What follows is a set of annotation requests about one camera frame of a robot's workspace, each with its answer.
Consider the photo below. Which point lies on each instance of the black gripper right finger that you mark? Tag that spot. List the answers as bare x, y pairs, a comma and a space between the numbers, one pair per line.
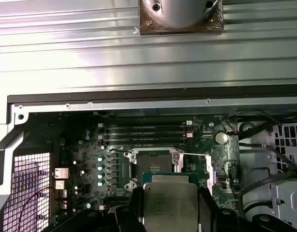
206, 212

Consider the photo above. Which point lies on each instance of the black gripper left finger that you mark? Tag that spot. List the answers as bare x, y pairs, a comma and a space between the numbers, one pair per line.
136, 212

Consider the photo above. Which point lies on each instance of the silver CPU green board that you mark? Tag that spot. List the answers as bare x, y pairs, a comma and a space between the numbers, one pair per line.
170, 205

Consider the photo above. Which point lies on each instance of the metal socket cover frame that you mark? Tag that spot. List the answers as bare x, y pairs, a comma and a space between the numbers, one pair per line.
210, 169

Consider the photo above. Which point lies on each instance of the thin metal locking lever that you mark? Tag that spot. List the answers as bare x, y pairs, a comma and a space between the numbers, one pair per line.
119, 151

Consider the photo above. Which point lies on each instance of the CPU socket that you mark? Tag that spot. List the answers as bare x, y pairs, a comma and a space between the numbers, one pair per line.
158, 164

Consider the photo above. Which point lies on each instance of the green motherboard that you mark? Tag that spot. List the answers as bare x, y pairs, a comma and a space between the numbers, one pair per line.
221, 154

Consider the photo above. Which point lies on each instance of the silver coin battery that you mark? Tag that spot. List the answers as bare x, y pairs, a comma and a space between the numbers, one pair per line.
221, 137

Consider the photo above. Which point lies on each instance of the silver rear port block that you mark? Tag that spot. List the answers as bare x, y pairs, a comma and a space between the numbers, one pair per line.
59, 184
61, 173

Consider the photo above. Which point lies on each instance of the silver perforated drive cage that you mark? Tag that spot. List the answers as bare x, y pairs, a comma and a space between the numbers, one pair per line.
288, 198

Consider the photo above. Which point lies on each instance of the black and silver PC case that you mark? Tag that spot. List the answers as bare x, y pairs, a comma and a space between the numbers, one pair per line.
54, 106

